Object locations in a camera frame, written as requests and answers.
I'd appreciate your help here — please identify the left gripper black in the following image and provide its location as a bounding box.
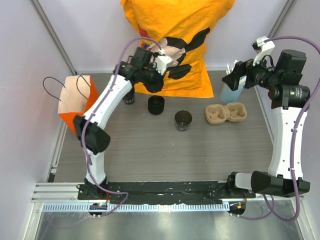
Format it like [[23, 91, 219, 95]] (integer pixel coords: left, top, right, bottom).
[[141, 63, 166, 93]]

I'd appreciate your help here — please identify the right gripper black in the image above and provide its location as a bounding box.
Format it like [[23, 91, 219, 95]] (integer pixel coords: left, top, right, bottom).
[[222, 51, 281, 92]]

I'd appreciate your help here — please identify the black cup from stack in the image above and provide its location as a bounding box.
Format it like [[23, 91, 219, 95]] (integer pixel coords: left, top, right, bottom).
[[174, 110, 193, 131]]

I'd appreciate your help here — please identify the orange paper bag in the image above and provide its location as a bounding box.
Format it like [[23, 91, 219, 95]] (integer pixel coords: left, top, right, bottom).
[[56, 75, 100, 134]]

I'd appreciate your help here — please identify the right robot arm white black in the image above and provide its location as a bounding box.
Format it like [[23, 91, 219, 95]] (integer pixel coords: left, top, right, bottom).
[[222, 49, 311, 198]]

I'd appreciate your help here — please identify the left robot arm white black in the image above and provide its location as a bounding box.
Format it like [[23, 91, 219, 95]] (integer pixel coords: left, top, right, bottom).
[[73, 47, 173, 200]]

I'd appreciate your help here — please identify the light blue straw holder cup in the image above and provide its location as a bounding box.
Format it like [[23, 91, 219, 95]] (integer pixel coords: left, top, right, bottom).
[[219, 76, 247, 104]]

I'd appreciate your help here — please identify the black ribbed cup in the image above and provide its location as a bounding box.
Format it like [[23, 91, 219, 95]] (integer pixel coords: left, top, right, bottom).
[[147, 95, 165, 115]]

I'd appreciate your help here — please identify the black cup with lettering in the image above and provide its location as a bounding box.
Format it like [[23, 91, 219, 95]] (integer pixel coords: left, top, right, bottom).
[[122, 87, 135, 105]]

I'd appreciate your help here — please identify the lower pulp cup carrier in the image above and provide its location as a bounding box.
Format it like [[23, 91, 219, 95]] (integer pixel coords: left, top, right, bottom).
[[204, 102, 248, 125]]

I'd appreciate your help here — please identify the orange cartoon mouse cloth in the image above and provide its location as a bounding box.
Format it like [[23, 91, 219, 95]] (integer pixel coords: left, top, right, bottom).
[[120, 0, 235, 98]]

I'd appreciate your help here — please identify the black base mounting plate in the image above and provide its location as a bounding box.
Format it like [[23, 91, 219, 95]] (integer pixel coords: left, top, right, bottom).
[[76, 181, 256, 205]]

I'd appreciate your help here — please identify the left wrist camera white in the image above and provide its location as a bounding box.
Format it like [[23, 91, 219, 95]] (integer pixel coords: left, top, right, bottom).
[[154, 49, 174, 75]]

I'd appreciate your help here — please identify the white slotted cable duct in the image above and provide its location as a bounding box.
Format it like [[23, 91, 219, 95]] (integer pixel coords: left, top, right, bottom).
[[42, 202, 230, 213]]

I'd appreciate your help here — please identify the aluminium frame rail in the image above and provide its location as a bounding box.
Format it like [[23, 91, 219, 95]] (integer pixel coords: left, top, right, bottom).
[[29, 0, 77, 76]]

